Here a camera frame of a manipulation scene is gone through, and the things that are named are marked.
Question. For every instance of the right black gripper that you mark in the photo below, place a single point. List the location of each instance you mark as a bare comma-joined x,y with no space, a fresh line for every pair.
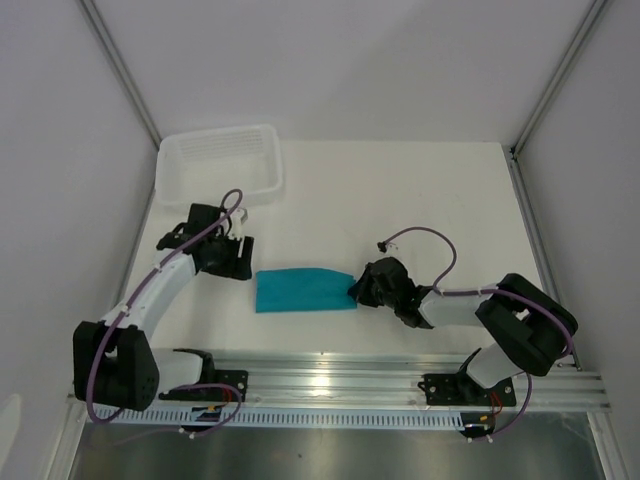
360,290

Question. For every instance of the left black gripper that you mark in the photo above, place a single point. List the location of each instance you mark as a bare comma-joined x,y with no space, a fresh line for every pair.
237,268

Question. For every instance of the teal t-shirt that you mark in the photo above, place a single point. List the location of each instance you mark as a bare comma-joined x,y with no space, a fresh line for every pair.
303,290

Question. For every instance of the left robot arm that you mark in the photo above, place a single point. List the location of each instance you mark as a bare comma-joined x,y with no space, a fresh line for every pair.
113,362

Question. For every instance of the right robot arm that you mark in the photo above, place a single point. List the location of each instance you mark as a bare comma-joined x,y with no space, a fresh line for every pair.
530,330

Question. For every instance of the white plastic basket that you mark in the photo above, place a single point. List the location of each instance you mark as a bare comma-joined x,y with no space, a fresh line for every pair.
201,166

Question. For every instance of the aluminium mounting rail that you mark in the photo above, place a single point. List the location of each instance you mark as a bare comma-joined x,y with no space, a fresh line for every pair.
387,382

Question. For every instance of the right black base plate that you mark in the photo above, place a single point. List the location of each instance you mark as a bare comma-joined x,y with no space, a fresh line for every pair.
447,390

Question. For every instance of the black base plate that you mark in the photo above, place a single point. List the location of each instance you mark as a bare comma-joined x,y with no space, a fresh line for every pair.
447,390
222,386

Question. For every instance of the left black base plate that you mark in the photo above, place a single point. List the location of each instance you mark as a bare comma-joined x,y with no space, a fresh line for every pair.
222,386

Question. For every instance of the white slotted cable duct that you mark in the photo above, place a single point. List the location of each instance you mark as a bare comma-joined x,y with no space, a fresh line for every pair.
251,416

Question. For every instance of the right aluminium frame post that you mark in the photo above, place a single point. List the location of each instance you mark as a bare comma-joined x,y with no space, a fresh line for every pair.
570,56

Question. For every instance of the aluminium frame post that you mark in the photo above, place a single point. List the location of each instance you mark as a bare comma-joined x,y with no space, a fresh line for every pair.
110,50
570,56

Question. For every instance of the left aluminium frame post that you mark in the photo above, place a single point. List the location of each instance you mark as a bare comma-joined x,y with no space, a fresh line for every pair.
110,50

